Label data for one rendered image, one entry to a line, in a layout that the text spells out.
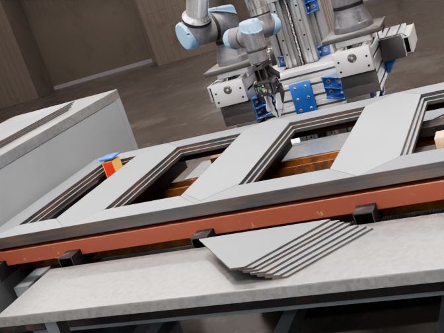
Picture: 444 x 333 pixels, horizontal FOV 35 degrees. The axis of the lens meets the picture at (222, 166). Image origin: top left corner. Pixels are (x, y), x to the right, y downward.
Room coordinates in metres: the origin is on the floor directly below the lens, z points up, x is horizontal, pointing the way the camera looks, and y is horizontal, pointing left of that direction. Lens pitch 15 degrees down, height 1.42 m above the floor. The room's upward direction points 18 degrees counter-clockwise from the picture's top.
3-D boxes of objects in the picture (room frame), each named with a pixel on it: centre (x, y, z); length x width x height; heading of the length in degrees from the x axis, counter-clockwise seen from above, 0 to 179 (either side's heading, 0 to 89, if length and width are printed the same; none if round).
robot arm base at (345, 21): (2.69, -0.65, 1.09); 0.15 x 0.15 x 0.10
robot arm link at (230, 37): (2.59, -0.22, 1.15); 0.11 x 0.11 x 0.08; 28
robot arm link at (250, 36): (2.50, -0.25, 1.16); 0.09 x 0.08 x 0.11; 28
